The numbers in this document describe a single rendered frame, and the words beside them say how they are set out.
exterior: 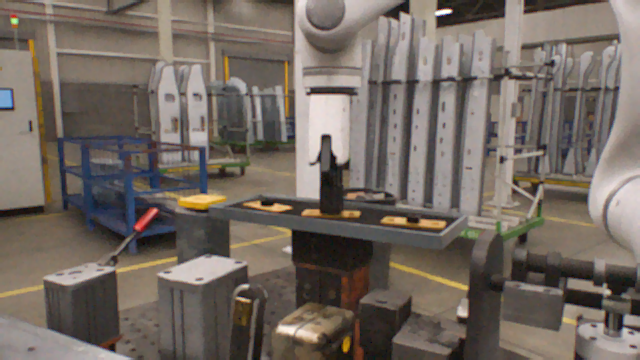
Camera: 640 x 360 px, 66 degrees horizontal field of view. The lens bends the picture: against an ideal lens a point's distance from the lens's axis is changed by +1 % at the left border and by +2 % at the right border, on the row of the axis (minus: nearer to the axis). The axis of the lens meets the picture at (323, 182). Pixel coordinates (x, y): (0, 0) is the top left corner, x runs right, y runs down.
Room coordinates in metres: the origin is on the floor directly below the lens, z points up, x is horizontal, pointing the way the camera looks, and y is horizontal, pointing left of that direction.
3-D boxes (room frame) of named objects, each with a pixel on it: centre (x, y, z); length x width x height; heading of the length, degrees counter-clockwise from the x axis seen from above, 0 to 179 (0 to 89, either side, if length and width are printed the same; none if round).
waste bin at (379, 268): (3.43, -0.28, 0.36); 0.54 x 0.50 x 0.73; 131
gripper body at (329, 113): (0.70, -0.01, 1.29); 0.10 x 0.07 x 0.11; 170
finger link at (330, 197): (0.68, -0.01, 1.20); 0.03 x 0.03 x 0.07; 80
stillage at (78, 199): (6.11, 2.74, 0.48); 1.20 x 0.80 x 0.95; 39
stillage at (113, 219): (5.01, 1.86, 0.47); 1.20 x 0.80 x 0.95; 42
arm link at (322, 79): (0.71, -0.01, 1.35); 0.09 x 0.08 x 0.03; 170
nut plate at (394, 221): (0.65, -0.12, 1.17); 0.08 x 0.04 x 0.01; 69
